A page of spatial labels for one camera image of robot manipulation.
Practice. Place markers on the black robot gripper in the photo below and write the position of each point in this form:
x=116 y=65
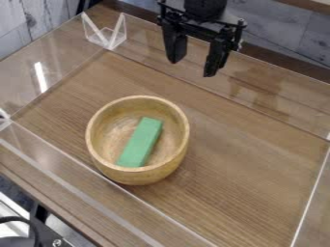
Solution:
x=202 y=19

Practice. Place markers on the green rectangular stick block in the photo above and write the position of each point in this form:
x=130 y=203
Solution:
x=141 y=143

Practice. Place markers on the round wooden bowl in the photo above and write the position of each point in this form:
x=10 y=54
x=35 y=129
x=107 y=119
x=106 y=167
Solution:
x=110 y=129

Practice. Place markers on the black metal table leg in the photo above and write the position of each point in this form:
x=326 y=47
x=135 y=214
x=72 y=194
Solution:
x=50 y=238

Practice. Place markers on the clear acrylic corner bracket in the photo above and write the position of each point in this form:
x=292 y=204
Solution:
x=106 y=37

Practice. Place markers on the clear acrylic enclosure wall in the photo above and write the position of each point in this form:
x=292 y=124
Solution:
x=253 y=185

